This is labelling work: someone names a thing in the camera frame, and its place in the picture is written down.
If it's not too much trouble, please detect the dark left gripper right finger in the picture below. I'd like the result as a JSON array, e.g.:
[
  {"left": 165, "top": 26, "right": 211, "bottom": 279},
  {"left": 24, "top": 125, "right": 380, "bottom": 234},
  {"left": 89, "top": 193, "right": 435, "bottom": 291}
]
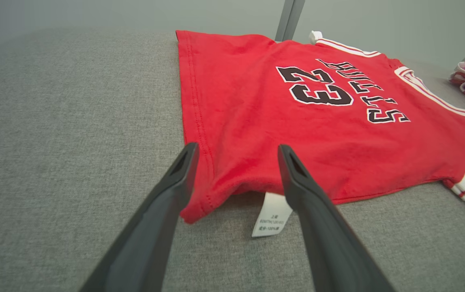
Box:
[{"left": 277, "top": 144, "right": 396, "bottom": 292}]

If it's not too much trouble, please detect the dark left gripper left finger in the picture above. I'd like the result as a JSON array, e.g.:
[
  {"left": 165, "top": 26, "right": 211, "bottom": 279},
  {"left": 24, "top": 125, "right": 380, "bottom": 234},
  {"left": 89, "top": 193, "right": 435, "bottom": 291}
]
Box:
[{"left": 80, "top": 142, "right": 199, "bottom": 292}]

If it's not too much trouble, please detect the red number 23 jersey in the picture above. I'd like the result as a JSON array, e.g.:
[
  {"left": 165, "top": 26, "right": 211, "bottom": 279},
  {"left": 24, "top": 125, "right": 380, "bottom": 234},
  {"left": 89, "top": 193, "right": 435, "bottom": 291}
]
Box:
[{"left": 176, "top": 30, "right": 465, "bottom": 240}]

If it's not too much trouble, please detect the grey partition post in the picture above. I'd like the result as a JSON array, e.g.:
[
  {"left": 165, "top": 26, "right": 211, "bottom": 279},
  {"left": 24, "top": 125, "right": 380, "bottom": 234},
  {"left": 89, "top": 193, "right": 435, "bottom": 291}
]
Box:
[{"left": 275, "top": 0, "right": 306, "bottom": 42}]

